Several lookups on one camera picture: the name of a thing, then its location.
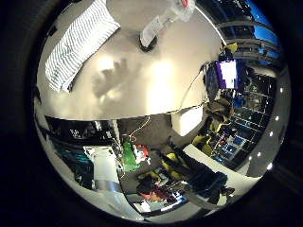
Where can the monitor with purple screen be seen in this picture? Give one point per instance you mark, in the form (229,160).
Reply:
(227,74)

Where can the red and white bag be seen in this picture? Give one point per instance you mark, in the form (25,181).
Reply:
(142,150)

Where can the blue window panel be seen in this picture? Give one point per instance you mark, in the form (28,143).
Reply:
(263,30)

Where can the black tripod equipment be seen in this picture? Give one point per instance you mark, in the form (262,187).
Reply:
(202,176)

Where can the dark storage shelf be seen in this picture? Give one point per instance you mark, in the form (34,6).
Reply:
(252,126)

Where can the white grey striped cloth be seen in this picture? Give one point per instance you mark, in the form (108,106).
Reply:
(79,41)

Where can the white box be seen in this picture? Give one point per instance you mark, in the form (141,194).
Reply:
(186,121)

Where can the green bag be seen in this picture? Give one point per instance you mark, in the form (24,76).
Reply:
(129,157)

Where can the white cabinet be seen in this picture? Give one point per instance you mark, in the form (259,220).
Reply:
(104,167)

